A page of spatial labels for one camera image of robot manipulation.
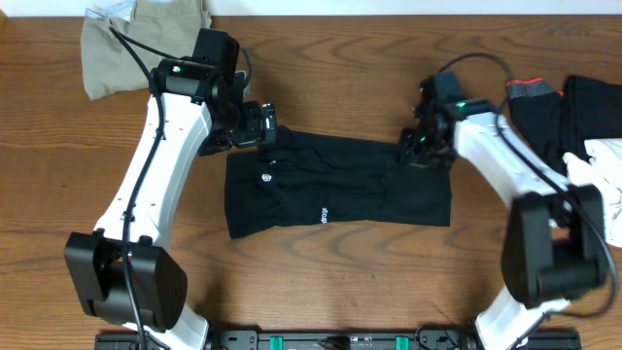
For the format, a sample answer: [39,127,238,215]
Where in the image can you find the black polo shirt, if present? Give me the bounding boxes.
[225,126,452,239]

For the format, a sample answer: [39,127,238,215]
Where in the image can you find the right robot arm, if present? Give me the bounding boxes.
[400,72,618,349]

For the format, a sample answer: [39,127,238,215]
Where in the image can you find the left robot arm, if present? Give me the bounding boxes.
[64,28,277,349]

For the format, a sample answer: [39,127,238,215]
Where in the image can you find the folded khaki pants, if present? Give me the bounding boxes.
[81,0,211,100]

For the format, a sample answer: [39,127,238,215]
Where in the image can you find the black garment with red trim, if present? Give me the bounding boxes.
[506,75,621,175]

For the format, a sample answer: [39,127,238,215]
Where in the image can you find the white printed t-shirt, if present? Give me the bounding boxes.
[563,138,621,247]

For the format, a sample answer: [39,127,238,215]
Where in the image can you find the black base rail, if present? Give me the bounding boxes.
[94,327,583,350]

